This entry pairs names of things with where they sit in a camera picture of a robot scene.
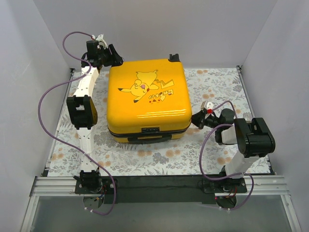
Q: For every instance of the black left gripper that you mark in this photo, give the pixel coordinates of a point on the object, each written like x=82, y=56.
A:
x=110, y=55

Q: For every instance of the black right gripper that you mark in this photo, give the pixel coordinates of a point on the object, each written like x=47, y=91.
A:
x=201, y=118

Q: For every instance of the yellow hard-shell suitcase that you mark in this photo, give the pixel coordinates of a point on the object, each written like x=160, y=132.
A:
x=148, y=101

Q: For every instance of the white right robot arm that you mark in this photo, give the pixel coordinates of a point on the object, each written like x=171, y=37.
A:
x=253, y=139

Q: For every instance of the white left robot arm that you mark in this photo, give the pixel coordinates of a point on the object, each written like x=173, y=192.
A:
x=82, y=111

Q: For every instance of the floral table cloth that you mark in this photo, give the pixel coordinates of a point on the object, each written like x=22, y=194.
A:
x=195, y=152

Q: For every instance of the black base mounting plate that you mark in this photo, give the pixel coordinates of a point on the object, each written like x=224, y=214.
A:
x=158, y=188

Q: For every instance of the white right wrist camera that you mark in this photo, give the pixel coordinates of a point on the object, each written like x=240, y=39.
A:
x=207, y=107

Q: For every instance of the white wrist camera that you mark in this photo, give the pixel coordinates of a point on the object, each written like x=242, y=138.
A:
x=100, y=39
x=207, y=107

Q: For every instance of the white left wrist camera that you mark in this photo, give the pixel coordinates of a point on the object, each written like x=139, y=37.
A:
x=100, y=39

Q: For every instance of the aluminium frame rail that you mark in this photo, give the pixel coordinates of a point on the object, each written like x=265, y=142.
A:
x=263, y=185

